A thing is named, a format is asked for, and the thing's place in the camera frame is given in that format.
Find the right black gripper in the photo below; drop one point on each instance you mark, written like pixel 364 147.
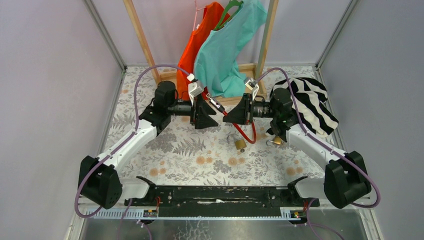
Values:
pixel 243 113

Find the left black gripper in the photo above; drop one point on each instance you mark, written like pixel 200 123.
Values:
pixel 203 109

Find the red cable lock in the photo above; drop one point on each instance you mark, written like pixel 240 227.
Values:
pixel 218 106

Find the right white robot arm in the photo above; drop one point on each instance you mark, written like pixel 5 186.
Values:
pixel 344 180

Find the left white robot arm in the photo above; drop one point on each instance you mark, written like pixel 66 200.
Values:
pixel 99 177

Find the large brass padlock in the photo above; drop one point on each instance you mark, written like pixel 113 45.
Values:
pixel 239 143

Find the floral table mat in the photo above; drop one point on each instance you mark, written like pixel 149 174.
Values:
pixel 182 155

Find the small brass padlock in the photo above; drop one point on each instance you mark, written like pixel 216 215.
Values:
pixel 276 141

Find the teal shirt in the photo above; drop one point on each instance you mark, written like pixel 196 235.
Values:
pixel 216 64

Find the black white striped cloth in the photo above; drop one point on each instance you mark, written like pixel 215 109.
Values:
pixel 310 96

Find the orange shirt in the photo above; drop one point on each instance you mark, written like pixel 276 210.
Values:
pixel 211 15

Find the pink clothes hanger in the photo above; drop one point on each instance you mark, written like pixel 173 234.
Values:
pixel 198 15

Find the green clothes hanger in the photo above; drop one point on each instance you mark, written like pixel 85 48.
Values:
pixel 226 16

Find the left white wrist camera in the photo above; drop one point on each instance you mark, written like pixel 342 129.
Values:
pixel 195 87

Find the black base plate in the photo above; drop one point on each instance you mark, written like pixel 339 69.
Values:
pixel 257 202

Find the white slotted cable duct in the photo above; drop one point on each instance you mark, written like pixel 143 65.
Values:
pixel 131 214

